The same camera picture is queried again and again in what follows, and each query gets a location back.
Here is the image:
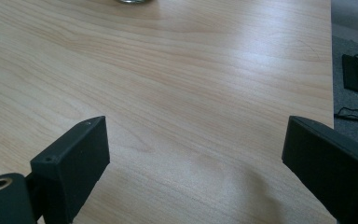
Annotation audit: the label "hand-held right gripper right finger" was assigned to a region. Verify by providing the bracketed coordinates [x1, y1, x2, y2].
[281, 115, 358, 224]

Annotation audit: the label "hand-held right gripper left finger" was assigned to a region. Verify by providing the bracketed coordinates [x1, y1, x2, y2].
[30, 115, 111, 224]

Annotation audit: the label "dark-lidded glass jar white contents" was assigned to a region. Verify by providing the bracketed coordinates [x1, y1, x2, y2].
[117, 0, 152, 5]

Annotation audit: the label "black floor cable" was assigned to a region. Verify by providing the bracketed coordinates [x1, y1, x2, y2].
[334, 106, 358, 123]

